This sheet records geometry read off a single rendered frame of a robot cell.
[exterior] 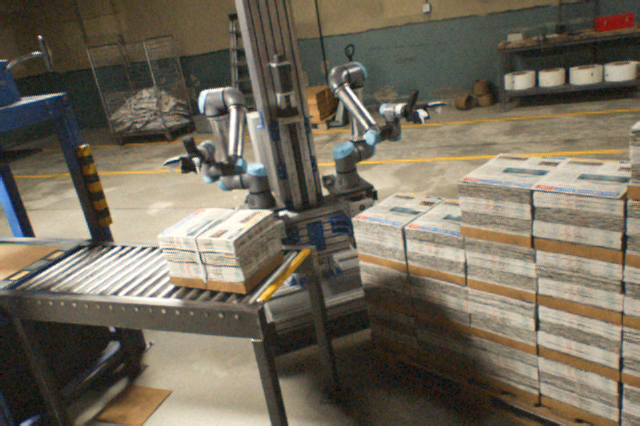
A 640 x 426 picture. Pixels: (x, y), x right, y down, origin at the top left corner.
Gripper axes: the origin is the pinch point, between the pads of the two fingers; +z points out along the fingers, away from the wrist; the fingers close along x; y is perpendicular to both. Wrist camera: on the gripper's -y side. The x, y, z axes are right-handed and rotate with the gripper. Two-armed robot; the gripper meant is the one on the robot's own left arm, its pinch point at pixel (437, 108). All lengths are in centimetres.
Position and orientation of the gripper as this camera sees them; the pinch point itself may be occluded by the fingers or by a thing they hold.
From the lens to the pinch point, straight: 271.9
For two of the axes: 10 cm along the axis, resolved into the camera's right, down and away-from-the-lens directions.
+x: -7.0, 4.6, -5.4
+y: 2.5, 8.7, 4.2
